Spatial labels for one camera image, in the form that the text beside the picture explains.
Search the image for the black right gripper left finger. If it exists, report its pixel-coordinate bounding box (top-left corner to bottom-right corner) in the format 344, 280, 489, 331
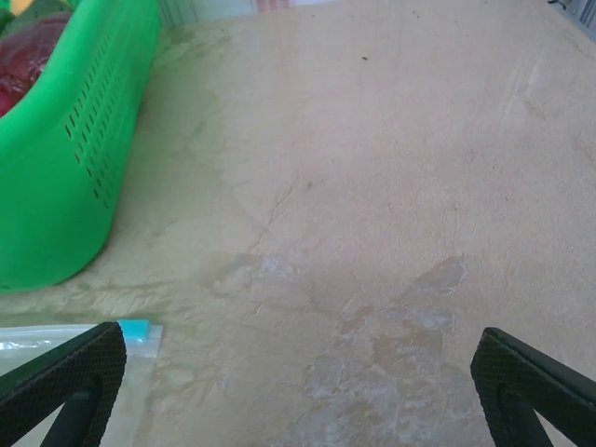
0, 320, 128, 447

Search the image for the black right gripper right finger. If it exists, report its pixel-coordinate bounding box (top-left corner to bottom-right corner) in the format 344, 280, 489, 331
468, 326, 596, 447

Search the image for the clear zip-top plastic bag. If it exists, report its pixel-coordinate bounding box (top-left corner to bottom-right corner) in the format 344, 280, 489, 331
0, 323, 164, 447

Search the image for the dark red toy food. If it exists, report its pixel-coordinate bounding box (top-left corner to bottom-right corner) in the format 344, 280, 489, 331
0, 12, 71, 117

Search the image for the green perforated plastic basket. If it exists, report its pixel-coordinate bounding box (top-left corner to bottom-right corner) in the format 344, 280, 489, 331
0, 0, 162, 293

